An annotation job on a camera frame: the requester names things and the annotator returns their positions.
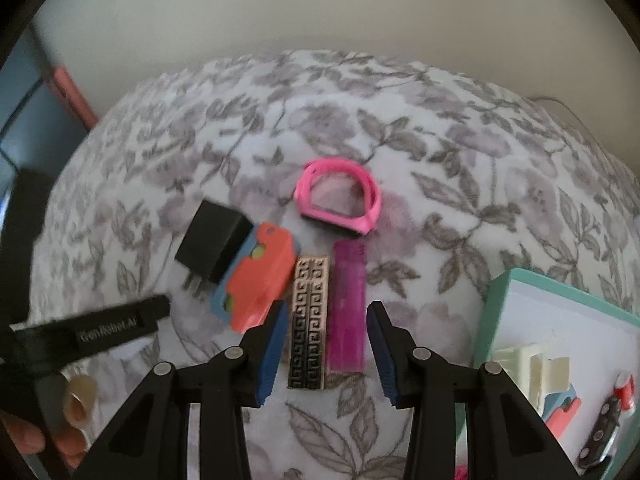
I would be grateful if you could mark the blue coral toy small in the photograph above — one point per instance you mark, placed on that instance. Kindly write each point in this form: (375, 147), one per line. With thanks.
(560, 408)

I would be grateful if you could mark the pink rolled mat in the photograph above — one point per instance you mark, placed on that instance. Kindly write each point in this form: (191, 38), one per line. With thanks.
(63, 86)

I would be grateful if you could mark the blue coral toy large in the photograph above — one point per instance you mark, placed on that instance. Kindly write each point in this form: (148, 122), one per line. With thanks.
(258, 275)

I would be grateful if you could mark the red glue bottle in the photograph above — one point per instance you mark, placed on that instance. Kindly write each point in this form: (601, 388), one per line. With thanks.
(624, 391)

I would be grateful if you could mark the black power adapter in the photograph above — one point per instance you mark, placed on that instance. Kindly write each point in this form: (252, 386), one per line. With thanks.
(212, 240)

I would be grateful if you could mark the person's left hand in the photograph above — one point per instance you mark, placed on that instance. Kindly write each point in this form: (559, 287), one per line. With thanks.
(77, 405)

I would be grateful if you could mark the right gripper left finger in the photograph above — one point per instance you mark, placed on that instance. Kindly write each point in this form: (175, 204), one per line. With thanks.
(148, 436)

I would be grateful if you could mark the teal rimmed white tray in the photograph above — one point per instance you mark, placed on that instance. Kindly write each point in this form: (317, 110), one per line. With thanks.
(523, 307)

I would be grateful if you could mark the black toy car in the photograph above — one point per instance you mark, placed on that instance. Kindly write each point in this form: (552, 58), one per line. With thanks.
(602, 435)

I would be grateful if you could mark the cream plastic holder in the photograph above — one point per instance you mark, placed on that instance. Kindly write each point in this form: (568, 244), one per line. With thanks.
(534, 372)

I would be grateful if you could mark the magenta translucent lighter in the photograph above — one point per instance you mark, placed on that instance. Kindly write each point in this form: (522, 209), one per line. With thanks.
(347, 316)

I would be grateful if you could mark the floral grey white blanket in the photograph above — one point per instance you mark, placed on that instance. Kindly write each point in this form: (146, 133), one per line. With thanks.
(475, 180)

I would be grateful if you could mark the gold patterned lighter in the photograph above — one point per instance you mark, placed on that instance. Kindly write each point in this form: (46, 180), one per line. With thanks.
(310, 299)

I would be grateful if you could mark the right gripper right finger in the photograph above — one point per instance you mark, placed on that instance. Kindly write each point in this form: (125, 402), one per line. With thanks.
(505, 437)

